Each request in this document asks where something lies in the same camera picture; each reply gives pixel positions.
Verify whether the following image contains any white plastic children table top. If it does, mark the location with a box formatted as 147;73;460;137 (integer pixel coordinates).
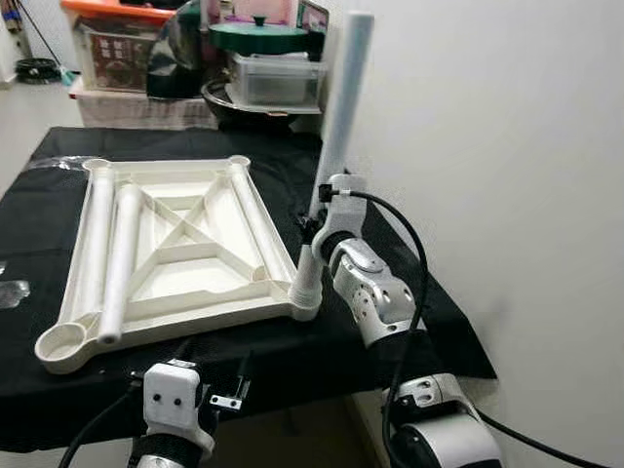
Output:
34;156;323;376

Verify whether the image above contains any dark metal basin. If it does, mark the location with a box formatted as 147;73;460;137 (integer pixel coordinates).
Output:
200;78;323;128

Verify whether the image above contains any clear plastic container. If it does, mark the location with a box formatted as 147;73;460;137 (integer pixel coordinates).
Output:
226;51;331;108

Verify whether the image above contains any clear plastic film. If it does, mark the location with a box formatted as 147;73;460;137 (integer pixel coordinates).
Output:
0;258;30;308
24;154;89;172

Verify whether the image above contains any black tablecloth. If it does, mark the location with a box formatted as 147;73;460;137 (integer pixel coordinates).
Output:
0;125;498;454

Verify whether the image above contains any green pot lid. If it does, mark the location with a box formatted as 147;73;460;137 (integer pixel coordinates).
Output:
208;15;313;57

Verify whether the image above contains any beige cloth covered table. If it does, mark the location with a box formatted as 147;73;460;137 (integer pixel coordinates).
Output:
68;78;220;131

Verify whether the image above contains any orange lid storage box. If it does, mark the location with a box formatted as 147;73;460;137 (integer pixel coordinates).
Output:
60;0;176;94

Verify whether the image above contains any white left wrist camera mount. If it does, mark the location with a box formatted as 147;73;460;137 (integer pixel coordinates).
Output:
141;359;215;459

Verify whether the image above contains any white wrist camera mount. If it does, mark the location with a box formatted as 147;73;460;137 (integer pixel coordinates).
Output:
314;174;370;254
141;359;215;459

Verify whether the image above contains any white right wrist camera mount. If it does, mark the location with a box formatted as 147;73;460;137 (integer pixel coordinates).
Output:
314;174;370;254

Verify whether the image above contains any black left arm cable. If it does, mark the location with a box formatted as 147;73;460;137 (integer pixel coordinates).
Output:
58;375;147;468

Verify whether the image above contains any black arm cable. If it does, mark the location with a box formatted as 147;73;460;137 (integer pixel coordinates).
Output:
336;190;605;468
58;375;147;468

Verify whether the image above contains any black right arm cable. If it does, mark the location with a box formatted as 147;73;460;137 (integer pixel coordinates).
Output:
336;190;605;468

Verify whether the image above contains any dark picture frame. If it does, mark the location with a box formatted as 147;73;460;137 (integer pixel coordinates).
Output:
297;0;332;35

